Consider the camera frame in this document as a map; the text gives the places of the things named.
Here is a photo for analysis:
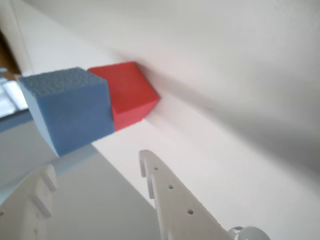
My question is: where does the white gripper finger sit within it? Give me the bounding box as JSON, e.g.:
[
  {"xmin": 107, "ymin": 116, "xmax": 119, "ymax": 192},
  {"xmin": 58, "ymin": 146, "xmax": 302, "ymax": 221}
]
[
  {"xmin": 0, "ymin": 163, "xmax": 58, "ymax": 240},
  {"xmin": 138, "ymin": 149, "xmax": 233, "ymax": 240}
]

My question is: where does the blue foam cube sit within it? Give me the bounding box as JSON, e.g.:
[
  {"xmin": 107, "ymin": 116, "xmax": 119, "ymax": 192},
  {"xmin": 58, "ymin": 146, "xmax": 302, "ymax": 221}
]
[{"xmin": 17, "ymin": 66, "xmax": 115, "ymax": 158}]

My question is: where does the red foam cube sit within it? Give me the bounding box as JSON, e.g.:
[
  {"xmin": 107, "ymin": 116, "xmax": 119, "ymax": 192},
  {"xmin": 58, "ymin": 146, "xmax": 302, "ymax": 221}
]
[{"xmin": 87, "ymin": 61, "xmax": 161, "ymax": 132}]

